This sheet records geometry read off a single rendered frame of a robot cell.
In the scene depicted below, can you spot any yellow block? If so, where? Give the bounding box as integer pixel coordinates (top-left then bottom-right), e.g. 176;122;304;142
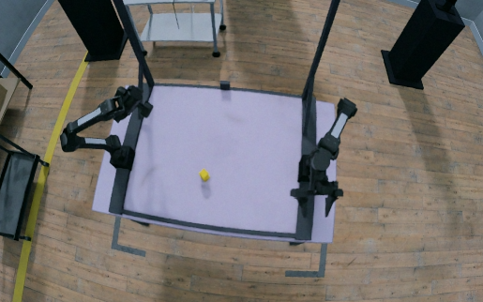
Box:
199;168;210;182

